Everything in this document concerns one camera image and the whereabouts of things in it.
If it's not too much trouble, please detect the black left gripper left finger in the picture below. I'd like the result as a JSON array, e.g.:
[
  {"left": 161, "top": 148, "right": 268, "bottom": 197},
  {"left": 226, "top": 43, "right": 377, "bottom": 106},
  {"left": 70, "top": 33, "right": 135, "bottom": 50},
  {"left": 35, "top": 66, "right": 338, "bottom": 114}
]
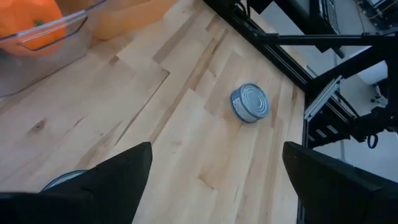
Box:
[{"left": 0, "top": 141, "right": 154, "bottom": 224}]

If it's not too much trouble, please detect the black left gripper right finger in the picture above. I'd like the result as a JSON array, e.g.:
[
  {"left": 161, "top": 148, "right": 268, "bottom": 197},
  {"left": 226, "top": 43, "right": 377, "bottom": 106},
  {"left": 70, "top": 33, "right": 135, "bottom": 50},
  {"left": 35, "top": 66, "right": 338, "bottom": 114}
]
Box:
[{"left": 282, "top": 141, "right": 398, "bottom": 224}]

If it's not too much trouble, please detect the silver tin can teal side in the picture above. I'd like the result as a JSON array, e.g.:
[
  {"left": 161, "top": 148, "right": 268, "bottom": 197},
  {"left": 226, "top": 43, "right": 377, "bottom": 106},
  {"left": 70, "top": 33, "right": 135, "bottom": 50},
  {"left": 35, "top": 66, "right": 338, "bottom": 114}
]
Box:
[{"left": 40, "top": 169, "right": 90, "bottom": 192}]

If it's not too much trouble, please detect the silver tin can white label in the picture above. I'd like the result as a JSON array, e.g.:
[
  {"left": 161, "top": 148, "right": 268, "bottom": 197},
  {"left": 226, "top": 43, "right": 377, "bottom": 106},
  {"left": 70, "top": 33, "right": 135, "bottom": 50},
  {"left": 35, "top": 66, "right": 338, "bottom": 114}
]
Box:
[{"left": 230, "top": 82, "right": 271, "bottom": 124}]

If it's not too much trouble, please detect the orange toy fruit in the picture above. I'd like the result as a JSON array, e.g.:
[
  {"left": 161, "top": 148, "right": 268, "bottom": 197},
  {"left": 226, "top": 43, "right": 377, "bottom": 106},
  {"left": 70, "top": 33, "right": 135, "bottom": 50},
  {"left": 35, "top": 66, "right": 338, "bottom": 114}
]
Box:
[{"left": 0, "top": 0, "right": 67, "bottom": 58}]

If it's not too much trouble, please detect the clear plastic bin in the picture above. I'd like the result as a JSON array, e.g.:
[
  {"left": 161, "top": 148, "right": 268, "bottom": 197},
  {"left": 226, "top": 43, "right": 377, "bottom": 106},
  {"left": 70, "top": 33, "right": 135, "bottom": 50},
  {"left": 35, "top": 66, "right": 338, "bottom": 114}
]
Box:
[{"left": 0, "top": 0, "right": 108, "bottom": 98}]

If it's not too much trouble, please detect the black equipment stand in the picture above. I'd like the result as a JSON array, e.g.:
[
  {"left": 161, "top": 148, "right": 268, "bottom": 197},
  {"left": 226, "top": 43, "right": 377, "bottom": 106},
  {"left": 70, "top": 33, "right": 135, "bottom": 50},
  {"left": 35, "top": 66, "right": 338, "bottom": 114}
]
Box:
[{"left": 273, "top": 0, "right": 346, "bottom": 59}]

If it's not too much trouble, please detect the orange translucent plastic bin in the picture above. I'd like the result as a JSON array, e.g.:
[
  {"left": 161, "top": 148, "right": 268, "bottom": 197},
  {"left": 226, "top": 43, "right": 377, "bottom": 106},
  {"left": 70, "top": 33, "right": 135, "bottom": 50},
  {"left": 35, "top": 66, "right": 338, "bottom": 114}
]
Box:
[{"left": 55, "top": 0, "right": 178, "bottom": 42}]

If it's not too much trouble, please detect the black table frame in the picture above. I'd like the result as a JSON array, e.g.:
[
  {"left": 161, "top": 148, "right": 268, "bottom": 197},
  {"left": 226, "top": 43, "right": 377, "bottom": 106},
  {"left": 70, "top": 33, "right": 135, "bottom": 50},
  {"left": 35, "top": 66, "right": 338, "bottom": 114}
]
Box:
[{"left": 203, "top": 0, "right": 398, "bottom": 224}]

